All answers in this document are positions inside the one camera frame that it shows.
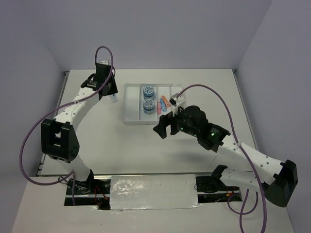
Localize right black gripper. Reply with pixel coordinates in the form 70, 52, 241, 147
153, 104, 199, 138

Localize orange highlighter cap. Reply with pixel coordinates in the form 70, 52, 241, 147
161, 96, 171, 107

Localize pink highlighter cap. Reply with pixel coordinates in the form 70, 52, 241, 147
157, 101, 162, 115

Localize blue highlighter marker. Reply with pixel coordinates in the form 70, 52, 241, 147
159, 98, 167, 112

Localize small blue bottle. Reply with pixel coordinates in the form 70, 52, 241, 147
110, 94, 118, 103

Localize blue ink jar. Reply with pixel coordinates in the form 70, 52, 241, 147
143, 98, 155, 115
142, 85, 155, 100

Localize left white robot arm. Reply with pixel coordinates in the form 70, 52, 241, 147
40, 62, 118, 194

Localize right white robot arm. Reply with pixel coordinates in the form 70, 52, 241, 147
153, 106, 298, 207

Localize silver foil panel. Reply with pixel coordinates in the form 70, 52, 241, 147
109, 174, 199, 210

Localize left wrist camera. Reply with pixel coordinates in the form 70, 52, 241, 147
99, 60, 110, 65

